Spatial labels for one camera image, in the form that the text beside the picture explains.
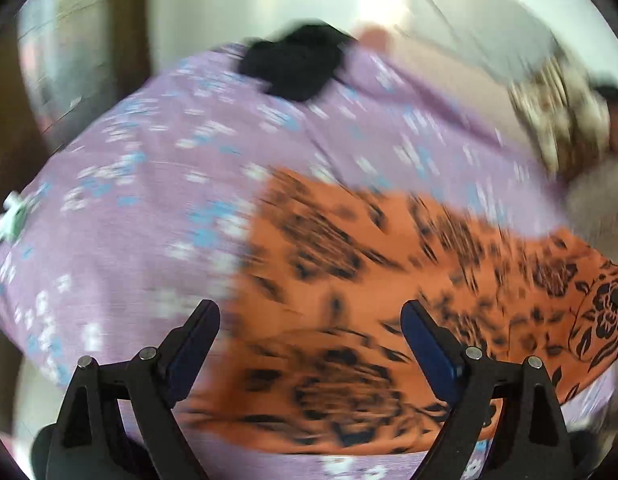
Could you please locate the black garment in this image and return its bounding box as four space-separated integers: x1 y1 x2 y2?
238 20 359 103

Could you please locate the white green plastic clip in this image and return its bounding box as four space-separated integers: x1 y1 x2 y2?
0 191 37 252

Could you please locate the grey pillow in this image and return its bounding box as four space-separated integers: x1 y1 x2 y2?
408 0 570 88

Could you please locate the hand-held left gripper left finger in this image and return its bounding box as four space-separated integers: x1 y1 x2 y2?
45 300 221 480

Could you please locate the orange black floral blouse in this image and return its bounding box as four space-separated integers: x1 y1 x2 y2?
181 167 618 457

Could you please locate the striped floral cushion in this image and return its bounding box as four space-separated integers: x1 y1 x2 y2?
563 157 618 266

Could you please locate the dark cloth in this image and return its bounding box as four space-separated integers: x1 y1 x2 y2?
593 84 618 113

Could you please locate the cream brown floral cloth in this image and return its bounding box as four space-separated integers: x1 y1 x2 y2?
508 54 612 178

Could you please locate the patterned glass door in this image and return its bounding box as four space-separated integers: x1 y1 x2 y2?
16 0 117 133

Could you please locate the beige bolster cushion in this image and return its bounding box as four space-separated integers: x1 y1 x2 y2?
356 24 522 153

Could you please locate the purple floral bedsheet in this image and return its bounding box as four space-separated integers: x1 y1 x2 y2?
0 42 618 480

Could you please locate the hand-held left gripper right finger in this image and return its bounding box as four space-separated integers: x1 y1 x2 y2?
400 300 574 480

